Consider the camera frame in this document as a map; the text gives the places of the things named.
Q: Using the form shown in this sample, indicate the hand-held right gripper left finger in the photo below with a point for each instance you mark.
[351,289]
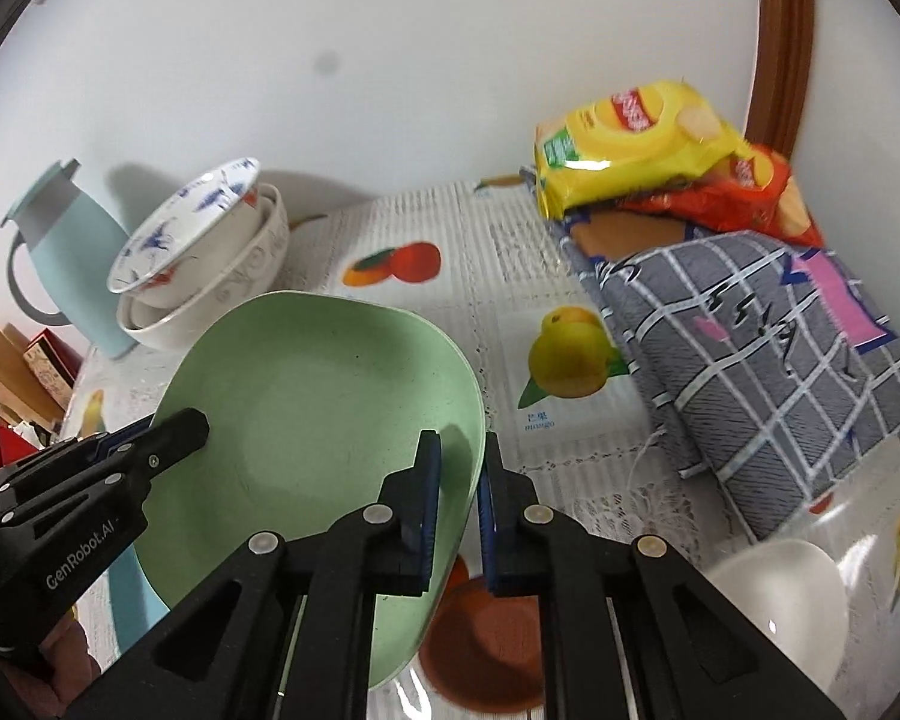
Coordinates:
[431,510]

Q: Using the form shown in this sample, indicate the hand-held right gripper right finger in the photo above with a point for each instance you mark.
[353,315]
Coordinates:
[486,525]

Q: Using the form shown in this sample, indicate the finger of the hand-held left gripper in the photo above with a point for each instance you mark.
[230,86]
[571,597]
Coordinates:
[120,441]
[176,439]

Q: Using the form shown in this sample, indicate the brown saucer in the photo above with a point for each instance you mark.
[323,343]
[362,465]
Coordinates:
[487,641]

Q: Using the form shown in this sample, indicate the green plate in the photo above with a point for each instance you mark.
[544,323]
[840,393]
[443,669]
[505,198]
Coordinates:
[307,390]

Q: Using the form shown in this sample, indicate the plain white bowl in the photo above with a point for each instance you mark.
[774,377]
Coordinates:
[772,607]

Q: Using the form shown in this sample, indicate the stacked white patterned bowls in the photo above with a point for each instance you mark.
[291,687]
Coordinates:
[247,285]

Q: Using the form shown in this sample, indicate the person's left hand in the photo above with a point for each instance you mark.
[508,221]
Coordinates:
[64,664]

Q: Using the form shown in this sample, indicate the light blue plate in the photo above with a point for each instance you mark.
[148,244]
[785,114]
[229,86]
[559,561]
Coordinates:
[133,604]

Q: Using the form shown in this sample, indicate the patterned box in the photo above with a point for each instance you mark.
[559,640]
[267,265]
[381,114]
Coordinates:
[49,375]

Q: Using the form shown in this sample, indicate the tan cardboard box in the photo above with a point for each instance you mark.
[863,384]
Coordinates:
[4,367]

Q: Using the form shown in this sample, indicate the light blue thermos jug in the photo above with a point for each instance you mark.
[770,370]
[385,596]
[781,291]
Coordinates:
[71,262]

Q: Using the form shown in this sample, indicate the blue floral bowl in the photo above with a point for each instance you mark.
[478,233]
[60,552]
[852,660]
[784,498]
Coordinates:
[172,232]

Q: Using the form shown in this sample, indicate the small white bowl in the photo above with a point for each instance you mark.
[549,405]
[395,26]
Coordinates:
[259,217]

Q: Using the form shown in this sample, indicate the fruit printed tablecloth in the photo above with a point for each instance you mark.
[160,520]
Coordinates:
[495,262]

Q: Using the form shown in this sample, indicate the brown packet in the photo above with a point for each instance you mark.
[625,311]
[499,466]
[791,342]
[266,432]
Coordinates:
[607,232]

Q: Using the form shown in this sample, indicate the grey checked cloth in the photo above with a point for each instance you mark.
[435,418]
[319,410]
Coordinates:
[757,360]

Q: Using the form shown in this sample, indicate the yellow chips bag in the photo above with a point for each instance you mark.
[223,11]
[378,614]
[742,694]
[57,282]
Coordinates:
[630,142]

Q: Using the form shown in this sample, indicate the red chips bag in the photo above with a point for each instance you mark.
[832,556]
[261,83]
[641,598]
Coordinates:
[750,199]

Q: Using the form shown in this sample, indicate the wooden door frame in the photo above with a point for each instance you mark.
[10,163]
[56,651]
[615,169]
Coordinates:
[784,30]

